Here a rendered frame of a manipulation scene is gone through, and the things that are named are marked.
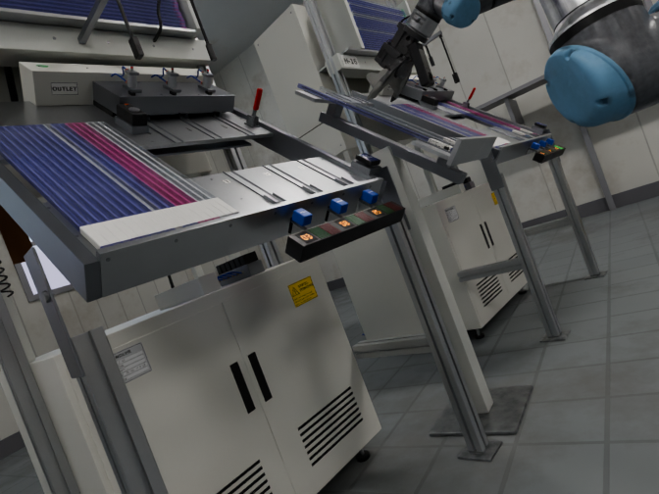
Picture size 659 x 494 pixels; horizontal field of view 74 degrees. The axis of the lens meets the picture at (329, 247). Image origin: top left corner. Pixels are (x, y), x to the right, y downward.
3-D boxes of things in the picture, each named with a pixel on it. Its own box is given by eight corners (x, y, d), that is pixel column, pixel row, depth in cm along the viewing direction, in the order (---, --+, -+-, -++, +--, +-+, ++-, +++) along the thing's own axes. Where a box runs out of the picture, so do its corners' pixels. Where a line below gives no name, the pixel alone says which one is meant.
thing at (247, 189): (375, 194, 107) (378, 181, 105) (97, 277, 59) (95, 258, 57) (318, 165, 116) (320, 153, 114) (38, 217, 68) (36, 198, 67)
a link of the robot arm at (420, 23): (442, 25, 115) (431, 20, 109) (431, 42, 118) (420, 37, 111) (421, 11, 117) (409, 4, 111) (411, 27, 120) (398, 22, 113)
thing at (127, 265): (376, 206, 107) (383, 178, 104) (102, 298, 60) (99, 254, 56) (372, 203, 108) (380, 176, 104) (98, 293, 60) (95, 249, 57)
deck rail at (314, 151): (380, 204, 109) (386, 180, 106) (376, 205, 107) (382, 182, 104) (208, 113, 144) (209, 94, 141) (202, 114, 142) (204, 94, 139)
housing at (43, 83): (210, 121, 141) (213, 74, 134) (39, 131, 105) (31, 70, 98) (195, 113, 145) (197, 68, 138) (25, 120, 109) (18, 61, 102)
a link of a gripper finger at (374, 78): (355, 89, 121) (379, 67, 121) (371, 102, 119) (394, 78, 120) (354, 82, 118) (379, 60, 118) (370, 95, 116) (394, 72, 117)
